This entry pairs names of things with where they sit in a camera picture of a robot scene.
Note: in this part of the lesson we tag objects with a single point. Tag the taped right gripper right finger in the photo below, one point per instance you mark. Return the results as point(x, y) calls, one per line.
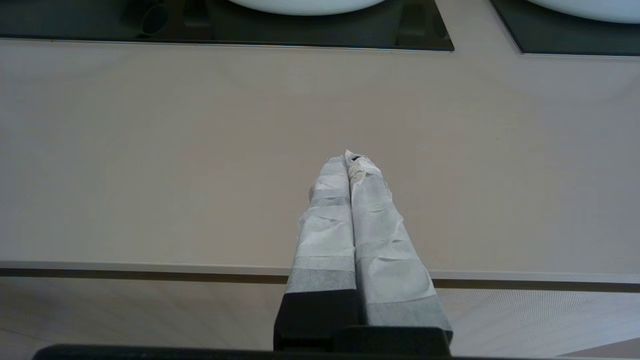
point(390, 260)

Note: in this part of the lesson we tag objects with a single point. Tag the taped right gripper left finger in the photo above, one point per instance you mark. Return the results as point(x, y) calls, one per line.
point(325, 240)

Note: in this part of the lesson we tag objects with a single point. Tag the wide black glass cooktop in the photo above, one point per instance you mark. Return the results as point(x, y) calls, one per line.
point(75, 20)

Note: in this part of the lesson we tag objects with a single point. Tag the white pot with steel insert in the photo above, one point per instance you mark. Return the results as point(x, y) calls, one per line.
point(600, 10)
point(305, 6)

